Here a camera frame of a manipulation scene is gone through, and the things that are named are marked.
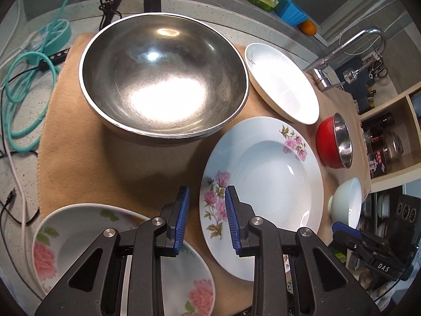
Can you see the wooden shelf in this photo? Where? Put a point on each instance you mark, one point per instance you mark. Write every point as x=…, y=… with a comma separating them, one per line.
x=407, y=126

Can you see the beige cloth mat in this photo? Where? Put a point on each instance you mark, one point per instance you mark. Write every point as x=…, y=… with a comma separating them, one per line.
x=81, y=161

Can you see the white plate grey leaf pattern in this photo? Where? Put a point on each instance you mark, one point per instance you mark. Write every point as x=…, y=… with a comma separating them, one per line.
x=281, y=84

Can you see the rose pattern plate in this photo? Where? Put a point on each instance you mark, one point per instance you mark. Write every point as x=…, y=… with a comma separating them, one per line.
x=188, y=286

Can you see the blue plastic container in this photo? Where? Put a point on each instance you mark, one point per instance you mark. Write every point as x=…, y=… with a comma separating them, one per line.
x=290, y=13

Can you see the dark glass jar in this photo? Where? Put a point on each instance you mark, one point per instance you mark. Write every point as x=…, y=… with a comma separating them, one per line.
x=393, y=146

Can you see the pink floral white plate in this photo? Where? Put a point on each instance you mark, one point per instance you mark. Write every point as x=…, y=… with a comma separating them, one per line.
x=272, y=168

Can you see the large steel bowl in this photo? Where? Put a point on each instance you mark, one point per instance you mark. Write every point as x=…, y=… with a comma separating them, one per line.
x=163, y=79

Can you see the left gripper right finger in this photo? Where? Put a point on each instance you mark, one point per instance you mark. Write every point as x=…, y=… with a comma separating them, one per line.
x=321, y=283

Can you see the orange fruit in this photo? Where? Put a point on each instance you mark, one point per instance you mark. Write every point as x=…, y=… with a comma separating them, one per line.
x=308, y=28

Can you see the red steel bowl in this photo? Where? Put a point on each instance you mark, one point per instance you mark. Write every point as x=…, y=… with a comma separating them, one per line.
x=333, y=142

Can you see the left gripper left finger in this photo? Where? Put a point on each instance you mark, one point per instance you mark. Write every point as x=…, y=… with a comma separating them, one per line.
x=93, y=285

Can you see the small white bowl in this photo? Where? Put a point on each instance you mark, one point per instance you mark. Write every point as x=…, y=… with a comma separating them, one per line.
x=345, y=204

